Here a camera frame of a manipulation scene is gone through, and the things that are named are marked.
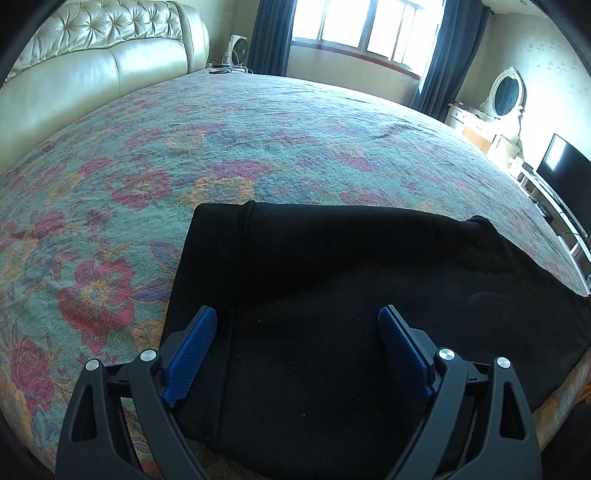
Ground black pants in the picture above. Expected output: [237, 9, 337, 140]
[163, 202, 590, 479]

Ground white tv stand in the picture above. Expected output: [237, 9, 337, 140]
[509, 158, 590, 289]

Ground floral bedspread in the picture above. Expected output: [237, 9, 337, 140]
[1, 71, 585, 468]

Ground black flat television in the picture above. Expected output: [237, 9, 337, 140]
[536, 134, 591, 234]

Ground white vanity with oval mirror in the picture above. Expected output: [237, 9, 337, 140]
[445, 66, 526, 168]

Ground cream tufted leather headboard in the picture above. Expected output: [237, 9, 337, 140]
[1, 1, 211, 172]

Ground white fan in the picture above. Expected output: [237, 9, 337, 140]
[222, 34, 249, 68]

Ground right dark blue curtain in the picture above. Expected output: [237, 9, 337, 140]
[411, 0, 491, 122]

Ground dark blue curtain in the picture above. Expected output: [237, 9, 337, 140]
[411, 0, 491, 122]
[247, 0, 297, 76]

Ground left dark blue curtain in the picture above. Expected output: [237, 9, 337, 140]
[247, 0, 297, 76]

